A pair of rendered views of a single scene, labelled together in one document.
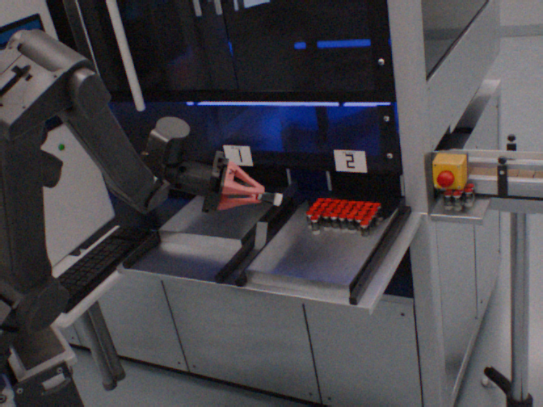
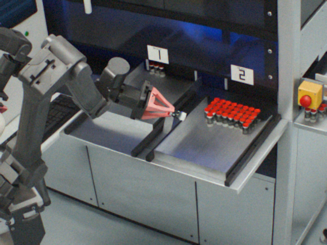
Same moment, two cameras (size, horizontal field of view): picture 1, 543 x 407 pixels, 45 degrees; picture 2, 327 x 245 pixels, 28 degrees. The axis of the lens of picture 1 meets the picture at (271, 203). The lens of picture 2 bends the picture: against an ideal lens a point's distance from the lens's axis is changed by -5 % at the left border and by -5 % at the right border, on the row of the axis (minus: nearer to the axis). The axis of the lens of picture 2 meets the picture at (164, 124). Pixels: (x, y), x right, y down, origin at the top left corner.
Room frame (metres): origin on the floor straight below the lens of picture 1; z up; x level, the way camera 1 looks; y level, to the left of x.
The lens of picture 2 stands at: (-0.44, -0.03, 2.24)
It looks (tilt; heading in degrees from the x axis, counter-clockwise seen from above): 35 degrees down; 3
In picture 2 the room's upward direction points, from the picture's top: 6 degrees counter-clockwise
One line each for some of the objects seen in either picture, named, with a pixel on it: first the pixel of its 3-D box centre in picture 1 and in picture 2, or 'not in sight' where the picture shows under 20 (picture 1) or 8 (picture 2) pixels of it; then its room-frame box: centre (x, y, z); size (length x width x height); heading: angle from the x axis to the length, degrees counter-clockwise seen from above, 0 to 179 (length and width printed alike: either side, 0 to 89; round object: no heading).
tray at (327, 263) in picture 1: (326, 243); (215, 136); (1.37, -0.11, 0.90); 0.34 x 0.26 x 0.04; 147
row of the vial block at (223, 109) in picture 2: (342, 218); (231, 117); (1.46, -0.17, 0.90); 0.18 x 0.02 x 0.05; 57
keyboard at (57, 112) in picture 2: (95, 264); (42, 124); (1.63, 0.52, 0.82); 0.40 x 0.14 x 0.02; 148
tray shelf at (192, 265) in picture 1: (275, 236); (179, 122); (1.50, 0.01, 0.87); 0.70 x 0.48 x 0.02; 58
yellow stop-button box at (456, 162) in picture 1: (450, 169); (310, 94); (1.43, -0.45, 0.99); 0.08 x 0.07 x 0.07; 148
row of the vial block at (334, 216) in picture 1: (338, 222); (228, 120); (1.44, -0.16, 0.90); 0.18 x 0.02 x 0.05; 57
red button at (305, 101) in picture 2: (446, 178); (306, 100); (1.40, -0.42, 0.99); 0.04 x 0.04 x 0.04; 58
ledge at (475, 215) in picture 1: (462, 206); (317, 118); (1.46, -0.48, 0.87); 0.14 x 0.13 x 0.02; 148
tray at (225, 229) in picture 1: (231, 208); (147, 94); (1.65, 0.11, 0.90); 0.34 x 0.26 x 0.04; 148
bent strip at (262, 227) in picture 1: (251, 246); (160, 131); (1.40, 0.07, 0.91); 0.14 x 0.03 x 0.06; 148
